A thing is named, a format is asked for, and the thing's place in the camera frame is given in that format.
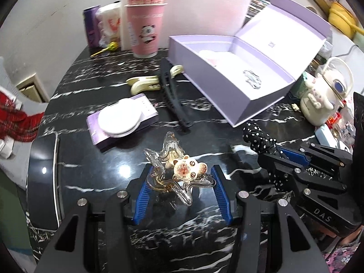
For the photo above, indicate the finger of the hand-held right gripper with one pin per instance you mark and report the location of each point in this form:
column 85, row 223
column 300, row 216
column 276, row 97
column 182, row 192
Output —
column 295, row 156
column 284, row 170

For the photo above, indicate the purple drink can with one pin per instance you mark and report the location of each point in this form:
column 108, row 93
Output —
column 91, row 25

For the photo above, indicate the black smartphone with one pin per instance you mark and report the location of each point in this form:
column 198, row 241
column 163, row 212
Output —
column 42, row 182

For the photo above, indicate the black hair clip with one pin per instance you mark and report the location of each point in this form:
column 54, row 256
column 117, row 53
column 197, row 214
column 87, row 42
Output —
column 173, row 102

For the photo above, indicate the cream hair clip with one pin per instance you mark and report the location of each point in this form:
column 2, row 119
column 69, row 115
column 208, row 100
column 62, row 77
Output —
column 142, row 84

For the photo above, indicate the beige wooden drawer unit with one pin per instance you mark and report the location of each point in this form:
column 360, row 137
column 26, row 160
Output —
column 31, row 89

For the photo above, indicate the clear plastic packet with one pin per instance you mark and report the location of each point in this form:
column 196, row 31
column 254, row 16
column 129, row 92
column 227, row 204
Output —
column 322, row 55

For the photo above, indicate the lavender gift box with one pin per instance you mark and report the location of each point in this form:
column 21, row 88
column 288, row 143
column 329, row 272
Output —
column 216, row 91

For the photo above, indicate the clear star hair clip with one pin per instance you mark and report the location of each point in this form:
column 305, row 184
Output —
column 159, row 162

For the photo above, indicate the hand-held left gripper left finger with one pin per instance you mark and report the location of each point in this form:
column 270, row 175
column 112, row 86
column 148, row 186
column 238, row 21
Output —
column 142, row 196

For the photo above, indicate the pink panda paper cup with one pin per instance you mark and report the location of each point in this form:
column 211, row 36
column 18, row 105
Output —
column 145, row 31

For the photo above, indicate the white round compact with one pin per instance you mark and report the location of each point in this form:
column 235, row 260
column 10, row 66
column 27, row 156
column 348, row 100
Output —
column 119, row 116

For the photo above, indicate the polka dot black scrunchie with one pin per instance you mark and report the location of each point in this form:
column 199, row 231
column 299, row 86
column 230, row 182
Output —
column 260, row 139

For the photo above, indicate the small cream charm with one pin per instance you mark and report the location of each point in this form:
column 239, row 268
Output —
column 296, row 107

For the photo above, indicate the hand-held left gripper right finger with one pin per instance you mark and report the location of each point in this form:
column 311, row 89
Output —
column 220, row 193

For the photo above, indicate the white cartoon kettle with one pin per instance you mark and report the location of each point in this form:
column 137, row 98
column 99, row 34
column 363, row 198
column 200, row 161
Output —
column 321, row 96

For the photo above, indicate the printed box stack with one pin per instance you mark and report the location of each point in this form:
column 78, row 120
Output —
column 257, row 5

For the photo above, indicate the yellow lollipop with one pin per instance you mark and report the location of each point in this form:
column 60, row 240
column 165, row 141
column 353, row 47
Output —
column 112, row 46

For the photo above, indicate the white blue box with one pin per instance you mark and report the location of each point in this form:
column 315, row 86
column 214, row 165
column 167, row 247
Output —
column 330, row 136

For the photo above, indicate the white foam board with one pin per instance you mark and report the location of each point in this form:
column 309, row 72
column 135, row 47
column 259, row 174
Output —
column 204, row 11

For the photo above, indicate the person's floral clothing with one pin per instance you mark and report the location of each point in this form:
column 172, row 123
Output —
column 344, row 258

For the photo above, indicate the small purple carton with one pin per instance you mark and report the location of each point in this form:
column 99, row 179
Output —
column 142, row 105

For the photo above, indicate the white plastic bag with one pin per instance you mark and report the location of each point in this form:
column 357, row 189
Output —
column 109, row 25

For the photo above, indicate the red plaid scarf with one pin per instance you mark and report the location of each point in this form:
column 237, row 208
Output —
column 17, row 119

